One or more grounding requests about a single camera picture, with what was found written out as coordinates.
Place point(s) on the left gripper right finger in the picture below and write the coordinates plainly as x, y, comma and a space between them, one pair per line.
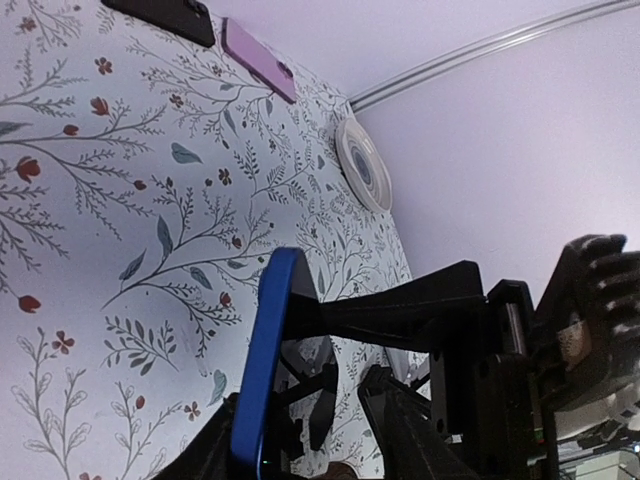
410, 443

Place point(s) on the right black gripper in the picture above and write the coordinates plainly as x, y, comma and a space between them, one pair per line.
504, 368

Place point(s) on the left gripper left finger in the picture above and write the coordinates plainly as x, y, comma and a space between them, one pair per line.
206, 456

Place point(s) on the blue phone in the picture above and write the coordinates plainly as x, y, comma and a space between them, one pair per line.
249, 424

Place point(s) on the purple phone at back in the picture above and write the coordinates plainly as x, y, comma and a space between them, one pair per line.
258, 60

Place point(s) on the black phone at back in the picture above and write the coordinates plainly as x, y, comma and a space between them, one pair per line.
188, 19

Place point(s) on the white patterned plate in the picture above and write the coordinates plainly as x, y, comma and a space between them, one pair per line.
364, 169

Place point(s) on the floral table mat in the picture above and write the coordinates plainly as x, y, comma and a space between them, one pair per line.
145, 181

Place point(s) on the right aluminium frame post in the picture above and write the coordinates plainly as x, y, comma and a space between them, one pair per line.
485, 47

